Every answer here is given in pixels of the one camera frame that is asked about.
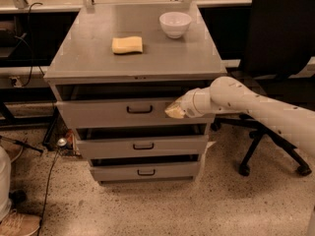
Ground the white trouser leg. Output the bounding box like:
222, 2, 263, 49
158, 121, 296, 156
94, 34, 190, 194
0, 147, 11, 221

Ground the black hanging cable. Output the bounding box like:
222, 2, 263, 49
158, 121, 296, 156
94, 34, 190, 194
13, 2, 47, 88

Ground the tan sneaker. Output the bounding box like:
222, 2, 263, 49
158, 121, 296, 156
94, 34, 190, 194
0, 210, 41, 236

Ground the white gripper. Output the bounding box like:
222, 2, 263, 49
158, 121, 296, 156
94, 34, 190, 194
164, 88, 212, 119

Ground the grey drawer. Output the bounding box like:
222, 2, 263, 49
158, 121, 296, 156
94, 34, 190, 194
91, 161, 201, 182
77, 135, 208, 159
57, 97, 214, 129

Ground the yellow sponge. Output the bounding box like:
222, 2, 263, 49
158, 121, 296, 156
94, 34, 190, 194
111, 36, 143, 54

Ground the black cable on floor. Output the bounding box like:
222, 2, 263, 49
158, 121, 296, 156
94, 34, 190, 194
36, 138, 68, 236

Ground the black office chair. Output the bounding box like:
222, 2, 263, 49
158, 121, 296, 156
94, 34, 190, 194
215, 0, 315, 176

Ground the grey middle drawer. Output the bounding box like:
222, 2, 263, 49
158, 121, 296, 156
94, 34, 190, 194
77, 135, 208, 159

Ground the grey bottom drawer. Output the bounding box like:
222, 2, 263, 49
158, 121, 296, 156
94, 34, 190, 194
91, 161, 201, 182

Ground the grey metal drawer cabinet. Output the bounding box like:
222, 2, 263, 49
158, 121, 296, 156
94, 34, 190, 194
45, 3, 225, 171

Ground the grey top drawer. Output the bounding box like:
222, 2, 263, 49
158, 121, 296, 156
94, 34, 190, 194
57, 97, 214, 129

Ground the white bowl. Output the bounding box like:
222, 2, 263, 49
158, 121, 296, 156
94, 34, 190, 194
159, 12, 192, 38

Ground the black tripod leg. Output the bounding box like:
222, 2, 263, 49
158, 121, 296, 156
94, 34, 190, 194
0, 136, 43, 153

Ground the white power outlet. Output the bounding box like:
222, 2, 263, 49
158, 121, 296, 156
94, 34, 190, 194
10, 77, 23, 88

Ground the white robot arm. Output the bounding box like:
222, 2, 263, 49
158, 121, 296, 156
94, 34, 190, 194
164, 77, 315, 156

